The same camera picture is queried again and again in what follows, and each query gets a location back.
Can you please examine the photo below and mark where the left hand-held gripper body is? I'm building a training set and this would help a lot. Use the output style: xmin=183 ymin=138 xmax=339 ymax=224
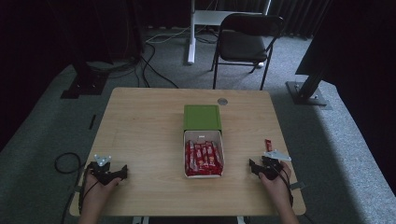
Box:
xmin=88 ymin=153 xmax=121 ymax=187

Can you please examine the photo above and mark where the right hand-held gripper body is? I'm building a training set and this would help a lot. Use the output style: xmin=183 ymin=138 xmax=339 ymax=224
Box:
xmin=259 ymin=149 xmax=293 ymax=181

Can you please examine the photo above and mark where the red snack packet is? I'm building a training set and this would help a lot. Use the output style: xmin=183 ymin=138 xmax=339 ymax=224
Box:
xmin=264 ymin=138 xmax=276 ymax=154

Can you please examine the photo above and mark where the row of red packets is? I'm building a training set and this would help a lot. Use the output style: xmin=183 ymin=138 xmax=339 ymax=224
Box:
xmin=184 ymin=140 xmax=224 ymax=177

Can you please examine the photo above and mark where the person's left hand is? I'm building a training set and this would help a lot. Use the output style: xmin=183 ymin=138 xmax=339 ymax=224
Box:
xmin=80 ymin=167 xmax=123 ymax=210

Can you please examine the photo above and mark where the person's right hand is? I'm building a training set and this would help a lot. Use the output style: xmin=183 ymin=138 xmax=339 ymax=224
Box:
xmin=258 ymin=161 xmax=292 ymax=202

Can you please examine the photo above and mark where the black metal stand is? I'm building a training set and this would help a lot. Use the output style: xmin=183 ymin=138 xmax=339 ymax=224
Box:
xmin=60 ymin=0 xmax=110 ymax=100
xmin=285 ymin=0 xmax=396 ymax=110

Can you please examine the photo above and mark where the black folding chair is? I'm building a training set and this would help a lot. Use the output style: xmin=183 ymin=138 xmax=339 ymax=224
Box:
xmin=210 ymin=12 xmax=285 ymax=91

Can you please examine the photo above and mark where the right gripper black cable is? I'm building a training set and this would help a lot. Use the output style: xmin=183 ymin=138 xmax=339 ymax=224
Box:
xmin=270 ymin=162 xmax=295 ymax=209

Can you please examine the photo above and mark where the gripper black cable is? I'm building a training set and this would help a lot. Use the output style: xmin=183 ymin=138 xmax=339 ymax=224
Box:
xmin=78 ymin=162 xmax=101 ymax=216
xmin=270 ymin=162 xmax=295 ymax=209

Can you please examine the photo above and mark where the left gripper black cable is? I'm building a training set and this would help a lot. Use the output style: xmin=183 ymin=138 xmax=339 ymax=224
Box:
xmin=78 ymin=162 xmax=101 ymax=216

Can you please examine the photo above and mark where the black looped floor cable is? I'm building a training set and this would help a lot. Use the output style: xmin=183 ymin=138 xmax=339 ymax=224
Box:
xmin=53 ymin=151 xmax=83 ymax=175

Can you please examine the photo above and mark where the white floor cable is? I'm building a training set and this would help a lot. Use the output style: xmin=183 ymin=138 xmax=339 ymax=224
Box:
xmin=145 ymin=25 xmax=191 ymax=45

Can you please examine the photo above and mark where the white desk frame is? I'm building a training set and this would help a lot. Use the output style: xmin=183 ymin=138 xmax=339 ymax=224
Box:
xmin=186 ymin=0 xmax=273 ymax=65

